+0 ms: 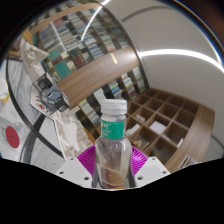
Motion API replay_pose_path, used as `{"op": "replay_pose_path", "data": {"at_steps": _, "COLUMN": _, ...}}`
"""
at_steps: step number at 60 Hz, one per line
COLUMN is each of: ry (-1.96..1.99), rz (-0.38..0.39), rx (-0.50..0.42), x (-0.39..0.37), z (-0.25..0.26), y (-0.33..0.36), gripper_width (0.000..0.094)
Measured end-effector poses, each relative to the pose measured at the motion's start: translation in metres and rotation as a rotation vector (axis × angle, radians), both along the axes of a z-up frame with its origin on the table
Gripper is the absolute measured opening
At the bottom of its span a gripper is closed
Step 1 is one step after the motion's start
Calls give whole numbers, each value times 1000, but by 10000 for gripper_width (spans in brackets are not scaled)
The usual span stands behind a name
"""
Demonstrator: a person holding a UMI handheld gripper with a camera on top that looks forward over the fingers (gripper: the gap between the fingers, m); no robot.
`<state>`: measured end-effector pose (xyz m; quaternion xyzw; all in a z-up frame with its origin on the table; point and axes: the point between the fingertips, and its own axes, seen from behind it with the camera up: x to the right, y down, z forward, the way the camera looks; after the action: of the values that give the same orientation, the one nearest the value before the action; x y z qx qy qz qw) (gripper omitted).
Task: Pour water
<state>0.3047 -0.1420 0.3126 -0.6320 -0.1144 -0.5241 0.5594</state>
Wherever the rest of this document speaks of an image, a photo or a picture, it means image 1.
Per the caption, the wide white architectural model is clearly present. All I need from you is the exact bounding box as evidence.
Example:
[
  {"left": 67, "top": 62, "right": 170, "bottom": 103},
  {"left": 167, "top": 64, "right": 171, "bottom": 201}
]
[{"left": 53, "top": 108, "right": 96, "bottom": 159}]

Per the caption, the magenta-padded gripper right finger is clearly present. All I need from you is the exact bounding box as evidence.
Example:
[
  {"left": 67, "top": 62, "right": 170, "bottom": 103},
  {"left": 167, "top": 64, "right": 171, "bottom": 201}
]
[{"left": 128, "top": 146, "right": 172, "bottom": 188}]

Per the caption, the framed wall picture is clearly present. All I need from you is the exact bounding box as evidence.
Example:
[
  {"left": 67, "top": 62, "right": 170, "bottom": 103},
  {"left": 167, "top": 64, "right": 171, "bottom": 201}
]
[{"left": 179, "top": 154, "right": 201, "bottom": 169}]

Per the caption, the clear bottle with green label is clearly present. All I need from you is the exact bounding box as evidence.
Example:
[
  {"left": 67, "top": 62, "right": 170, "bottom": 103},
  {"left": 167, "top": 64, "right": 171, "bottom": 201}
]
[{"left": 93, "top": 98, "right": 134, "bottom": 190}]

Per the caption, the curved ceiling light strip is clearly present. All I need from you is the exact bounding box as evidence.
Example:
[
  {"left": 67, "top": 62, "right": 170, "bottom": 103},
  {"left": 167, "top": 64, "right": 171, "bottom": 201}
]
[{"left": 138, "top": 48, "right": 224, "bottom": 73}]

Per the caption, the wooden cubby shelf unit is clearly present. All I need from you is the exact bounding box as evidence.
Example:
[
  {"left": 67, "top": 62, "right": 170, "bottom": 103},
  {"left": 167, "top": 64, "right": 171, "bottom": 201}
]
[{"left": 124, "top": 88, "right": 216, "bottom": 174}]

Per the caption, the straight ceiling light strip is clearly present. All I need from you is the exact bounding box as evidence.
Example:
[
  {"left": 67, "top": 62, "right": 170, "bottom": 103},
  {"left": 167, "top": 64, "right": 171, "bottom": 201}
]
[{"left": 80, "top": 0, "right": 111, "bottom": 43}]

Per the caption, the flat round red coaster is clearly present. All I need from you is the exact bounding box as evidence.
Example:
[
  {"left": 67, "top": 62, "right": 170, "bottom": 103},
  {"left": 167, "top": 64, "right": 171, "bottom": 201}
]
[{"left": 4, "top": 125, "right": 21, "bottom": 149}]

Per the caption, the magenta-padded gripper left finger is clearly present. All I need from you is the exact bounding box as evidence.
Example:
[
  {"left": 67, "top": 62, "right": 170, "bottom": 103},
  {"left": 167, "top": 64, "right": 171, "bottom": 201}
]
[{"left": 55, "top": 145, "right": 98, "bottom": 189}]

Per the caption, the dark grey architectural model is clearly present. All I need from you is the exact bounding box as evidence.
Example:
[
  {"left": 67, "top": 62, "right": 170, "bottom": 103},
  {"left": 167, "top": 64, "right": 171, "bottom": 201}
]
[{"left": 31, "top": 73, "right": 71, "bottom": 118}]

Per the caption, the tall white architectural model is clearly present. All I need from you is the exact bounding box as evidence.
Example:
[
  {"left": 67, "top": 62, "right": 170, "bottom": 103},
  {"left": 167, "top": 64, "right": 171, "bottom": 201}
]
[{"left": 19, "top": 37, "right": 50, "bottom": 79}]

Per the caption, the wooden bookshelf wall with books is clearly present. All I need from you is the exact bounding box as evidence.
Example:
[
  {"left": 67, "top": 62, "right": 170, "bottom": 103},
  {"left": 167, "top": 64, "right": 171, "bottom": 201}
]
[{"left": 19, "top": 0, "right": 148, "bottom": 141}]

